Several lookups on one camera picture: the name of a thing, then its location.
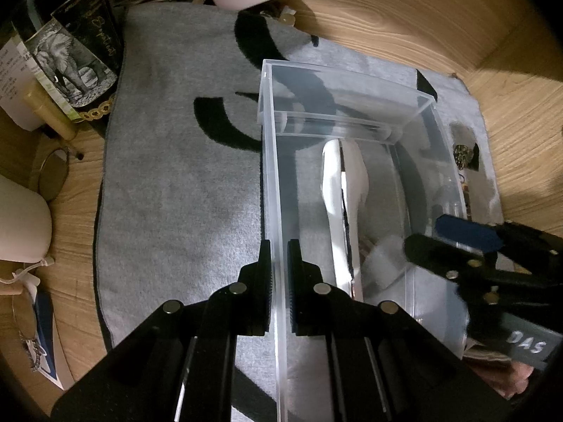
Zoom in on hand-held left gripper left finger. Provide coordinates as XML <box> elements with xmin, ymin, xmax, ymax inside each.
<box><xmin>52</xmin><ymin>239</ymin><xmax>276</xmax><ymax>422</ymax></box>

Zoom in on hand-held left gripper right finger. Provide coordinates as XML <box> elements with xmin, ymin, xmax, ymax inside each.
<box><xmin>286</xmin><ymin>239</ymin><xmax>513</xmax><ymax>422</ymax></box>

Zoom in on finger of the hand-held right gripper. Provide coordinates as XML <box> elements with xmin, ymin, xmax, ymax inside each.
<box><xmin>435</xmin><ymin>215</ymin><xmax>563</xmax><ymax>273</ymax></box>
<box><xmin>404</xmin><ymin>234</ymin><xmax>563</xmax><ymax>306</ymax></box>

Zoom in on bunch of keys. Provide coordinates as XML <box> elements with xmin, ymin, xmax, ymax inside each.
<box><xmin>455</xmin><ymin>171</ymin><xmax>476</xmax><ymax>225</ymax></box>

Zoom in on clear acrylic box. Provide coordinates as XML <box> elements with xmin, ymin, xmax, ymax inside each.
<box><xmin>256</xmin><ymin>58</ymin><xmax>473</xmax><ymax>422</ymax></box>

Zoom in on dark ornate brooch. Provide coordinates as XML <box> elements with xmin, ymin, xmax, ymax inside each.
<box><xmin>453</xmin><ymin>143</ymin><xmax>473</xmax><ymax>170</ymax></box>

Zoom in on person's right hand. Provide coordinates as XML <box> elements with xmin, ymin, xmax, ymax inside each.
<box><xmin>464</xmin><ymin>349</ymin><xmax>535</xmax><ymax>398</ymax></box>

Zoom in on white glossy curved object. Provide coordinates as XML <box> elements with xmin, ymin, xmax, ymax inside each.
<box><xmin>320</xmin><ymin>138</ymin><xmax>374</xmax><ymax>300</ymax></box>

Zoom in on grey mat with black pattern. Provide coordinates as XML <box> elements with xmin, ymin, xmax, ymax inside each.
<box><xmin>94</xmin><ymin>6</ymin><xmax>506</xmax><ymax>422</ymax></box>

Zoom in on blue and white card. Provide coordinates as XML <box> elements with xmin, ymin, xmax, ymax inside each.
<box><xmin>33</xmin><ymin>288</ymin><xmax>73</xmax><ymax>390</ymax></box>

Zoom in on white cloth pouch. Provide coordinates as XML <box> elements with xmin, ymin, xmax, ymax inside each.
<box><xmin>0</xmin><ymin>175</ymin><xmax>53</xmax><ymax>264</ymax></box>

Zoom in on small beige trinket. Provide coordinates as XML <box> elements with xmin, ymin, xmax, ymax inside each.
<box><xmin>261</xmin><ymin>4</ymin><xmax>300</xmax><ymax>25</ymax></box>

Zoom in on yellow tube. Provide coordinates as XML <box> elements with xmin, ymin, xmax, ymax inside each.
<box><xmin>24</xmin><ymin>85</ymin><xmax>77</xmax><ymax>140</ymax></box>

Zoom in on dark bottle with elephant label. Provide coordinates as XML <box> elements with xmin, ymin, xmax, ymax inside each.
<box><xmin>11</xmin><ymin>0</ymin><xmax>126</xmax><ymax>110</ymax></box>

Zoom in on white paper note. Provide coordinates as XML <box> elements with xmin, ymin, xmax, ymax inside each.
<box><xmin>0</xmin><ymin>41</ymin><xmax>42</xmax><ymax>132</ymax></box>

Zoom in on round wire eyeglasses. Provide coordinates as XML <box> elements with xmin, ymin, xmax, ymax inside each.
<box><xmin>33</xmin><ymin>143</ymin><xmax>84</xmax><ymax>200</ymax></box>

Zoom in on silver chain bracelet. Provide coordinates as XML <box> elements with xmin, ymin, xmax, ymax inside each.
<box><xmin>20</xmin><ymin>332</ymin><xmax>47</xmax><ymax>372</ymax></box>

